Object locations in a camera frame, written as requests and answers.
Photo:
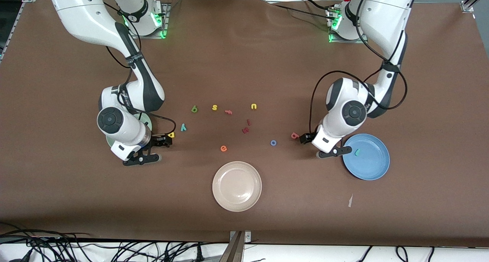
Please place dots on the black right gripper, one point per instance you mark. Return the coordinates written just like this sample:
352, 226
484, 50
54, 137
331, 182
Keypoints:
157, 141

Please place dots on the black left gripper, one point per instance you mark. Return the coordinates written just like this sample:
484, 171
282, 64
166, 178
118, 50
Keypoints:
308, 138

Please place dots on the teal foam letter y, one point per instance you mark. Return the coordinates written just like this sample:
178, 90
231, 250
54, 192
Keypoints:
183, 127

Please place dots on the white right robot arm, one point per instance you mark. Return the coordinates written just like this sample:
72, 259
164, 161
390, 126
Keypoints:
84, 17

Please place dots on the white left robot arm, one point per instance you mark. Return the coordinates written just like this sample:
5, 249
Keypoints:
386, 13

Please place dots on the pale green plate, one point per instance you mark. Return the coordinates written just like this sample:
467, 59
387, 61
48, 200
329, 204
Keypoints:
149, 124

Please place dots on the blue plate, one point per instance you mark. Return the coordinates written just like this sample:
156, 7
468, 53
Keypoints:
370, 166

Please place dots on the white tape scrap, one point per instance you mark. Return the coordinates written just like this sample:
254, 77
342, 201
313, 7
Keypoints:
350, 201

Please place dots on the beige plate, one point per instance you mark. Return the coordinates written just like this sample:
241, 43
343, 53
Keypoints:
237, 186

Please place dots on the grey metal bar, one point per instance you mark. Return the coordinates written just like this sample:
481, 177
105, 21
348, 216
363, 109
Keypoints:
235, 250

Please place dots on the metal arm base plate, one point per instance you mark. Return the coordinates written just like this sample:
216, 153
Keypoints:
334, 40
165, 21

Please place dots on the small metal bracket plate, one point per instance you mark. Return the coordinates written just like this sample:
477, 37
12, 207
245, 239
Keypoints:
248, 237

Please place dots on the aluminium frame profile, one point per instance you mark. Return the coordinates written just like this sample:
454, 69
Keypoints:
468, 5

